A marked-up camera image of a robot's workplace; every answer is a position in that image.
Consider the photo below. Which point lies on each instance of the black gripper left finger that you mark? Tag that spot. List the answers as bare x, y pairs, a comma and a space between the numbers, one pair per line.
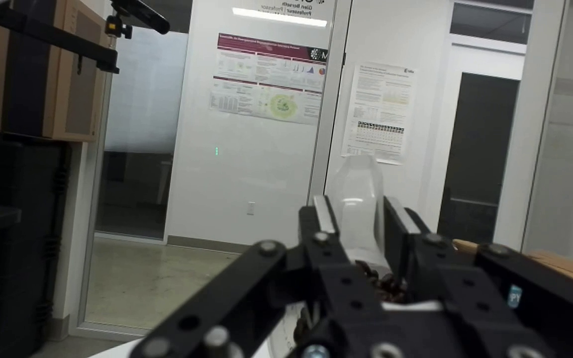
339, 279

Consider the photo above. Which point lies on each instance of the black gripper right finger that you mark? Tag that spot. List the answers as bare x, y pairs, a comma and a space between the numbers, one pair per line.
458, 279

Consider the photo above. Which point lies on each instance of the dark grey cup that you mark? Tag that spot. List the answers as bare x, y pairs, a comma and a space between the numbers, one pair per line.
377, 277

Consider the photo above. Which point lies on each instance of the paper poster on glass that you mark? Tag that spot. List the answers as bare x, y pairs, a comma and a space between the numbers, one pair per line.
379, 112

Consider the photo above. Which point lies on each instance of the wooden cabinet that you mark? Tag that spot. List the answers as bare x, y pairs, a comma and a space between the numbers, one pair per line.
54, 86

